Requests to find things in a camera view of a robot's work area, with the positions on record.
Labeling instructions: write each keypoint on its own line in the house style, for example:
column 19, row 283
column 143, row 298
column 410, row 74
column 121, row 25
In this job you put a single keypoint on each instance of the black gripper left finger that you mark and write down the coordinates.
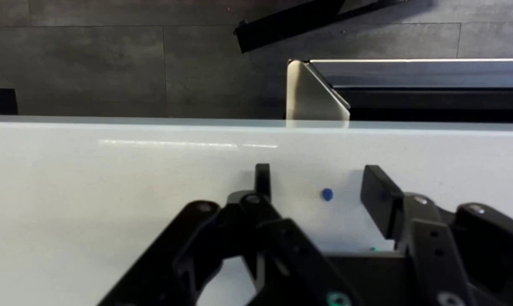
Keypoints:
column 291, row 261

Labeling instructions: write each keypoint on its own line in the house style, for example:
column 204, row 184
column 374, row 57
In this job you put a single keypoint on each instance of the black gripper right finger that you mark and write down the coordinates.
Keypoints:
column 437, row 249

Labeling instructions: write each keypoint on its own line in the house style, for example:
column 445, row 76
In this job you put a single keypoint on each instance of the blue cereal piece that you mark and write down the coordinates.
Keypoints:
column 326, row 195

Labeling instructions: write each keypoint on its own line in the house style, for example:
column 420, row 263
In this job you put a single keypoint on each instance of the green cereal piece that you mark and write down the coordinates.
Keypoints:
column 372, row 249

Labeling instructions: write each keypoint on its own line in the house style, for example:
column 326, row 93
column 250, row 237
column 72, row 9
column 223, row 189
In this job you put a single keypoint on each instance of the black bar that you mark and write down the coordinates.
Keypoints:
column 291, row 23

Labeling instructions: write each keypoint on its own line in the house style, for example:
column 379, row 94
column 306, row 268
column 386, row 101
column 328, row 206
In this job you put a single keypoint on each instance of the beige corner bracket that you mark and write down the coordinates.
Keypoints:
column 309, row 99

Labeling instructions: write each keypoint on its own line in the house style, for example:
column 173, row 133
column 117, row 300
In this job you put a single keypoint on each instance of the metal table rail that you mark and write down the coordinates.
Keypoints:
column 437, row 86

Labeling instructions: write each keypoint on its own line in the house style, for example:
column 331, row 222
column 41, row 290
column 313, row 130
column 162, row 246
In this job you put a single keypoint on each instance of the black frame piece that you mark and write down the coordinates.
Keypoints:
column 4, row 101

